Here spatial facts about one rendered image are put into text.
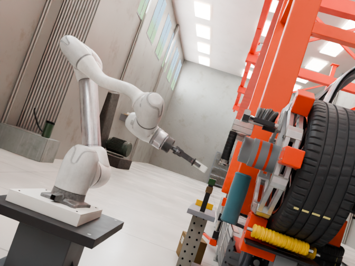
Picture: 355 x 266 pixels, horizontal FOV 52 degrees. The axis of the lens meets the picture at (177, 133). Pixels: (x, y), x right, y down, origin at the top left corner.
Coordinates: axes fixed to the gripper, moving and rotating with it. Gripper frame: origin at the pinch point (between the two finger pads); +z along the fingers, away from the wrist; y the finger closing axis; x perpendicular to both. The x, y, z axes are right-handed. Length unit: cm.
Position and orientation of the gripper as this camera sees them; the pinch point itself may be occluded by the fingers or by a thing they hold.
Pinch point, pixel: (199, 166)
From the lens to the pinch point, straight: 171.9
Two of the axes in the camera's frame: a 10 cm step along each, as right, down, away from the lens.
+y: 0.2, 0.8, 10.0
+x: -5.6, 8.3, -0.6
